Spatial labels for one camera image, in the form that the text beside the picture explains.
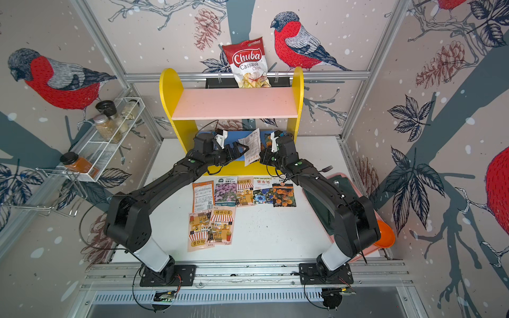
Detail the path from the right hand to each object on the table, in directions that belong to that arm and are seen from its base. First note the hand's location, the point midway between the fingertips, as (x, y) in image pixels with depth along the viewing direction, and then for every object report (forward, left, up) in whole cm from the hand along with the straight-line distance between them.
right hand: (258, 152), depth 85 cm
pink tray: (-17, -31, -23) cm, 42 cm away
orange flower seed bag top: (-8, -13, -22) cm, 27 cm away
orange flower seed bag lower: (+15, -4, -8) cm, 17 cm away
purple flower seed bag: (-6, +16, -21) cm, 28 cm away
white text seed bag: (+9, +3, -2) cm, 10 cm away
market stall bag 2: (-25, +16, -22) cm, 37 cm away
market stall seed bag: (-9, +7, -22) cm, 25 cm away
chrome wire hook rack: (-28, +61, +12) cm, 68 cm away
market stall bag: (-28, +25, -21) cm, 43 cm away
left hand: (-1, +5, +4) cm, 6 cm away
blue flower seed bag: (-6, -2, -22) cm, 23 cm away
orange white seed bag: (-11, +27, -21) cm, 36 cm away
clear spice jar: (+11, +56, +13) cm, 59 cm away
